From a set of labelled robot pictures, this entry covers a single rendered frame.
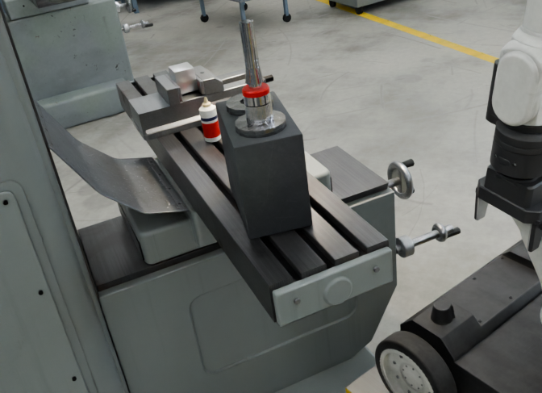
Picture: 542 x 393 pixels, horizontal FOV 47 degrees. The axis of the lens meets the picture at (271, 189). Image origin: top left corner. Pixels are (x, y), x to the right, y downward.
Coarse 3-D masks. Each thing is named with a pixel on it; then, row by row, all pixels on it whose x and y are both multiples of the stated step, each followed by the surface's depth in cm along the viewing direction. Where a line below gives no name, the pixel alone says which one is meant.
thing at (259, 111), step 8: (264, 96) 105; (248, 104) 105; (256, 104) 105; (264, 104) 105; (248, 112) 106; (256, 112) 106; (264, 112) 106; (272, 112) 108; (248, 120) 107; (256, 120) 106; (264, 120) 107; (272, 120) 108
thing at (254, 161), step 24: (240, 96) 120; (240, 120) 110; (288, 120) 110; (240, 144) 104; (264, 144) 105; (288, 144) 106; (240, 168) 106; (264, 168) 107; (288, 168) 108; (240, 192) 108; (264, 192) 109; (288, 192) 110; (264, 216) 111; (288, 216) 112
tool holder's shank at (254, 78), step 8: (240, 24) 100; (248, 24) 100; (240, 32) 101; (248, 32) 100; (248, 40) 101; (248, 48) 101; (256, 48) 102; (248, 56) 102; (256, 56) 103; (248, 64) 103; (256, 64) 103; (248, 72) 103; (256, 72) 103; (248, 80) 104; (256, 80) 104; (256, 88) 105
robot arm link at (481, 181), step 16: (496, 144) 95; (496, 160) 96; (512, 160) 94; (528, 160) 93; (496, 176) 99; (512, 176) 95; (528, 176) 94; (480, 192) 103; (496, 192) 101; (512, 192) 98; (528, 192) 96; (512, 208) 99; (528, 208) 97
